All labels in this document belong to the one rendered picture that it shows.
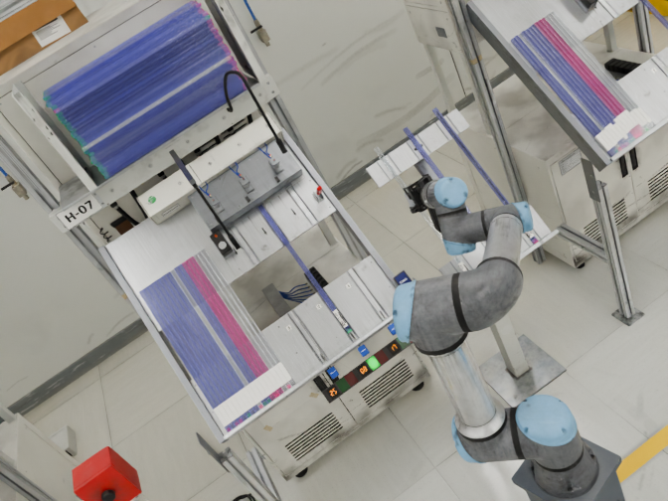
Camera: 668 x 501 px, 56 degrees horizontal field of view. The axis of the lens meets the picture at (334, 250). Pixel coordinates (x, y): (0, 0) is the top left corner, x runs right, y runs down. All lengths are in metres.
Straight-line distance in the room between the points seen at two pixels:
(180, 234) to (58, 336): 1.99
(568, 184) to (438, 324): 1.44
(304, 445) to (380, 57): 2.29
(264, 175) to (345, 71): 1.86
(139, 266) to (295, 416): 0.80
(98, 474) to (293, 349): 0.67
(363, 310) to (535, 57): 1.01
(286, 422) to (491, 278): 1.36
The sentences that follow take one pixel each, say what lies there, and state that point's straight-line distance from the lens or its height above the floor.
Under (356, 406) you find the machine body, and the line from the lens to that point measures 2.48.
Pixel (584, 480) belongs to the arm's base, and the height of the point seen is 0.59.
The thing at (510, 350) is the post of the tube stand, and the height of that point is 0.16.
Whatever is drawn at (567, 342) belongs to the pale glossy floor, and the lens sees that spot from 2.61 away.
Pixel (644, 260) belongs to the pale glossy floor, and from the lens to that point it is 2.85.
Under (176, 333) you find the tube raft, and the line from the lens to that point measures 1.96.
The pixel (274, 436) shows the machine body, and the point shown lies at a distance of 2.41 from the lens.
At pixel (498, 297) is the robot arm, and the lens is 1.19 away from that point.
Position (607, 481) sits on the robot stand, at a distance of 1.66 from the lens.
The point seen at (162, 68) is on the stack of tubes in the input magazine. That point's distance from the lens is 1.88.
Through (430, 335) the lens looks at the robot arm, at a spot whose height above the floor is 1.12.
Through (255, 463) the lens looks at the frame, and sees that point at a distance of 2.37.
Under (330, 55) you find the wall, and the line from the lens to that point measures 3.69.
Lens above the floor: 1.99
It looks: 34 degrees down
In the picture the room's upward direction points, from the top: 30 degrees counter-clockwise
